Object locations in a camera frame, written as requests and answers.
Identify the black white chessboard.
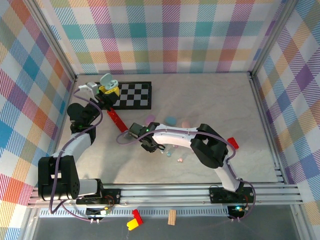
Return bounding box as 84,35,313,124
92,81,153,111

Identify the tall red toy brick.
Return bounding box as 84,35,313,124
132,209,144,225

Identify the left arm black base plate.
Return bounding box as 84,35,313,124
75,188,122,205

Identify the yellow toy brick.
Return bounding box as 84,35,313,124
126,217,139,231

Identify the flat red toy brick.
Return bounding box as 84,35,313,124
226,136,240,150

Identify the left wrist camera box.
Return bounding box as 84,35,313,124
78,81,100,97

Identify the white slotted cable duct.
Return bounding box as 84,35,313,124
39,208,230,218

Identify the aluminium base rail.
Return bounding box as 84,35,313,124
26,183,305,208

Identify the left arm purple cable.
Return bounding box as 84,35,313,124
48,89,112,223

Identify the aluminium side rail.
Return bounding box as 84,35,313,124
44,74,77,187
249,72,287,186

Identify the black controller board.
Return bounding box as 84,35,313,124
86,206,113,218
227,204,247,220

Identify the small wooden block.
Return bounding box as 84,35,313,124
167,209,177,226

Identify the aluminium corner post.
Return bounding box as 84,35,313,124
248,0,301,79
23,0,78,83

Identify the aluminium frame leg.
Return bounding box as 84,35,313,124
23,207,41,240
291,204,310,240

